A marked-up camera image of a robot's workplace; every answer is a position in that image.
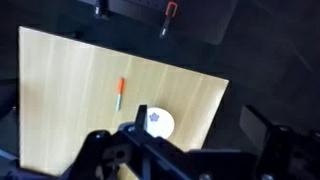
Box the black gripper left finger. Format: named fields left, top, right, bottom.
left=135, top=105, right=147, bottom=135

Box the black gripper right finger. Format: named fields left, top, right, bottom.
left=239, top=105, right=283, bottom=153

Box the orange and grey marker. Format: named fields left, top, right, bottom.
left=116, top=78, right=125, bottom=111

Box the white bowl with blue logo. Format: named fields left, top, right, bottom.
left=144, top=107, right=175, bottom=139

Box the black clamp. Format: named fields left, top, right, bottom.
left=94, top=0, right=109, bottom=20

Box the orange handled clamp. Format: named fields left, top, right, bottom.
left=159, top=1, right=178, bottom=38

